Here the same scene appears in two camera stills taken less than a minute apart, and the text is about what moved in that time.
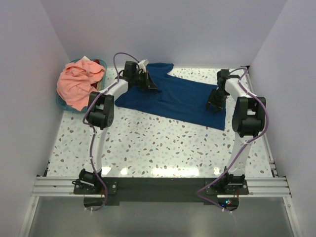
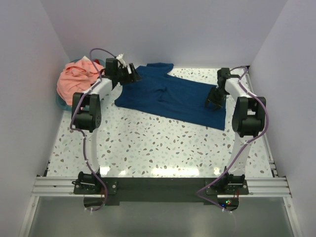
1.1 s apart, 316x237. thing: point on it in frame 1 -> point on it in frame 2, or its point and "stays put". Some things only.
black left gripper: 145,80 -> 128,74
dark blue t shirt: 179,97 stays put
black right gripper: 216,100 stays put
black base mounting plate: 163,189 stays put
